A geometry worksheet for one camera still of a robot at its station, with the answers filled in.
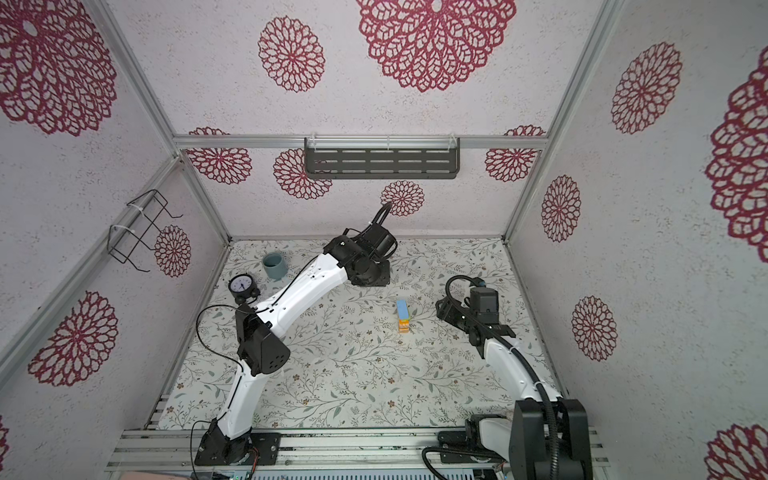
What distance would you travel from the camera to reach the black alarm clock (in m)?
1.04

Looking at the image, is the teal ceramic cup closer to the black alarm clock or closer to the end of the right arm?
the black alarm clock

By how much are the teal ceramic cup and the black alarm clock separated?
68 mm

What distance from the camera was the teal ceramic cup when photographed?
1062mm
